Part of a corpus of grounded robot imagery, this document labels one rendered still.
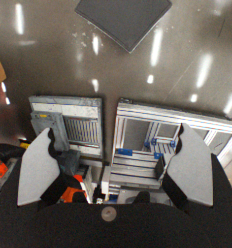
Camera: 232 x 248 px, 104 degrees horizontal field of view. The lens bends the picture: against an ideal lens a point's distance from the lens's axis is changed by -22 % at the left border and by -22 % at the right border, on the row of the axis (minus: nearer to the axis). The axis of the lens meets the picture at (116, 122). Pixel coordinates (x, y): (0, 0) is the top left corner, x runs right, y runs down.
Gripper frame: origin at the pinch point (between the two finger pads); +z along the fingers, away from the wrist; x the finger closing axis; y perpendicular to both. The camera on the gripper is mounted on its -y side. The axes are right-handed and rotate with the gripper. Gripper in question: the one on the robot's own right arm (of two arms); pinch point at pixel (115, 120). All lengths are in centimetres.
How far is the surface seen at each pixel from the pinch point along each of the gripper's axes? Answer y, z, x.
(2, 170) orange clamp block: 38, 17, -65
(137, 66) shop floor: 0, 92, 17
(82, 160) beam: 108, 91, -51
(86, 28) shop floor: -33, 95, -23
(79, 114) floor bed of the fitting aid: 43, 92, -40
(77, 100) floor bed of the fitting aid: 27, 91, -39
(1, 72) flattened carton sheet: -13, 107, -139
